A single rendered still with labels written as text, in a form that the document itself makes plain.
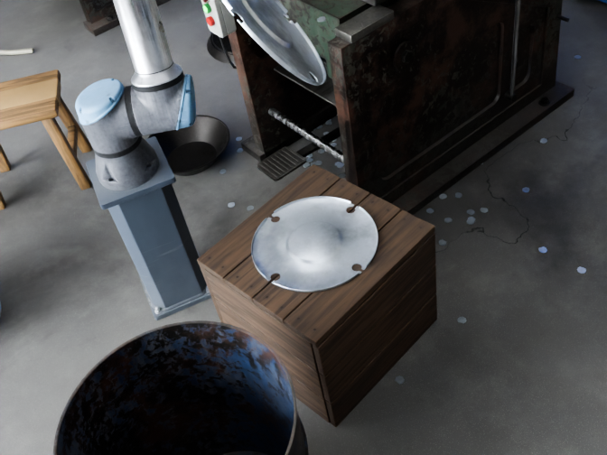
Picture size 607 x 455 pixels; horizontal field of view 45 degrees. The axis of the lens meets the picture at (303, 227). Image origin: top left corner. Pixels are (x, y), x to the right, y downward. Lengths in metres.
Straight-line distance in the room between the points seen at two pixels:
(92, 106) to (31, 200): 1.01
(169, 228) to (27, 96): 0.82
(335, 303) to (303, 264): 0.13
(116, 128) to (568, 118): 1.48
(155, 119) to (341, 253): 0.51
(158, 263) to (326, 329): 0.61
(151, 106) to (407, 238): 0.64
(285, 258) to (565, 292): 0.77
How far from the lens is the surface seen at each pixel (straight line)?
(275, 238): 1.68
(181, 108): 1.65
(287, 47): 1.25
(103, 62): 3.21
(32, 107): 2.43
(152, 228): 1.85
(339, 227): 1.67
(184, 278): 2.00
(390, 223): 1.67
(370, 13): 1.83
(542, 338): 1.91
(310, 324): 1.51
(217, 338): 1.43
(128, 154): 1.74
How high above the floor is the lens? 1.55
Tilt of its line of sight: 45 degrees down
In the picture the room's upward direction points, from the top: 12 degrees counter-clockwise
